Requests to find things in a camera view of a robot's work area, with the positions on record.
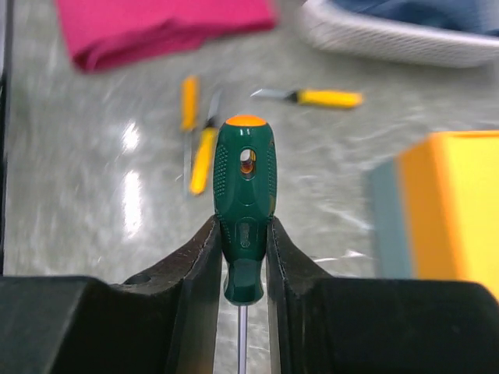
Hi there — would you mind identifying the pink folded cloth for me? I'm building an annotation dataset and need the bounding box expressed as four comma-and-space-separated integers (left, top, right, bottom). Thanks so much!
55, 0, 278, 73

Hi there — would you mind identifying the yellow screwdriver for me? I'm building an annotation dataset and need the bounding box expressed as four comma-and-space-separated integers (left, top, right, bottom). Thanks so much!
189, 88, 222, 196
251, 89, 363, 109
180, 75, 199, 196

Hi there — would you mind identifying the green screwdriver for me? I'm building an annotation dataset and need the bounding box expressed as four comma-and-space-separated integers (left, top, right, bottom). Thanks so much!
213, 115, 278, 373

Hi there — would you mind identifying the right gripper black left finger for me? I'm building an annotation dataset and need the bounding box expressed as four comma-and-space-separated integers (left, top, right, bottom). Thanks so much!
1, 217, 221, 373

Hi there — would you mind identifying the orange grey drawer box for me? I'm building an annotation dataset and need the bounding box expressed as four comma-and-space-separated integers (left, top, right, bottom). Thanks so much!
366, 130, 498, 296

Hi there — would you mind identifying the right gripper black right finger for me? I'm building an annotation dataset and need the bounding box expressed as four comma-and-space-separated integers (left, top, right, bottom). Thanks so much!
266, 219, 498, 373

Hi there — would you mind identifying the white plastic basket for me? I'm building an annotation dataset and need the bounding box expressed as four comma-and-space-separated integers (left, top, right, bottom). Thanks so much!
297, 1, 498, 68

